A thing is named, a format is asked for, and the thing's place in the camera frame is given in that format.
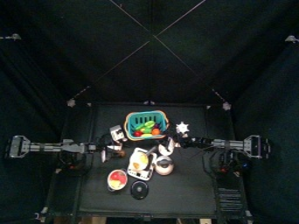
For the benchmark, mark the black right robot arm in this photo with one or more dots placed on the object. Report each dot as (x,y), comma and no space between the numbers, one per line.
(234,145)

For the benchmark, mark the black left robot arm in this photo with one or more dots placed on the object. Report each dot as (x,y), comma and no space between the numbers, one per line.
(51,146)

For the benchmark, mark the green husked toy corn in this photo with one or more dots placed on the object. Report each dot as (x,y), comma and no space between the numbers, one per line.
(146,125)

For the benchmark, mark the white toy cup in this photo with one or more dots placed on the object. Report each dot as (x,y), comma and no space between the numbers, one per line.
(166,147)

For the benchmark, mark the brown toy food ball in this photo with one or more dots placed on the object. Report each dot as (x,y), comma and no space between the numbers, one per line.
(120,153)

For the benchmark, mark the white toy knife block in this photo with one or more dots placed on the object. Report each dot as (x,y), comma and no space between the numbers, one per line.
(116,133)

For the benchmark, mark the white star-shaped toy rack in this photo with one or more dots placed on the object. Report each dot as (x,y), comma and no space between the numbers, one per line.
(182,127)

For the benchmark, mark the orange toy fruit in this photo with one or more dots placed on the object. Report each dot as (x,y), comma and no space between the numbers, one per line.
(155,131)

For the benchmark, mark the purple toy grapes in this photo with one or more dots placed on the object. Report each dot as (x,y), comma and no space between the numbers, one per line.
(156,126)

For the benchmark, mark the red toy tomato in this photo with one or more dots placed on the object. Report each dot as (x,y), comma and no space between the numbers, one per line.
(138,134)

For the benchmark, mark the yellow toy food piece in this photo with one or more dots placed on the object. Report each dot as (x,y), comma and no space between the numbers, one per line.
(147,135)

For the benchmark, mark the red toy food piece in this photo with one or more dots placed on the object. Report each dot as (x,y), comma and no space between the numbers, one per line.
(116,176)

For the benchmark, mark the white toy pot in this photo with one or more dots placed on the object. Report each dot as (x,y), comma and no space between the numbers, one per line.
(116,180)

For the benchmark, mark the teal basket with orange rim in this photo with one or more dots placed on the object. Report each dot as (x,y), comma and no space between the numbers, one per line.
(146,124)

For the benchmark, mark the white toy stove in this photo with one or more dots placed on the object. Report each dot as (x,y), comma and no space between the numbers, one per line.
(142,167)

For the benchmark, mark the yellow toy food slice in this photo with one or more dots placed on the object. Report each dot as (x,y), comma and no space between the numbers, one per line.
(115,184)

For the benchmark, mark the black pot lid grey knob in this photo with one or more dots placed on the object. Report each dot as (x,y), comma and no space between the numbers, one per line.
(139,189)

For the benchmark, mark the white text label sticker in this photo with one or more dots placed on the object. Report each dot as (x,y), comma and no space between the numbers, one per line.
(230,198)

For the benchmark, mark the silver frame clamp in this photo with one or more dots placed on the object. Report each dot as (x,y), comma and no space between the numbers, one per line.
(71,102)
(15,37)
(226,106)
(291,38)

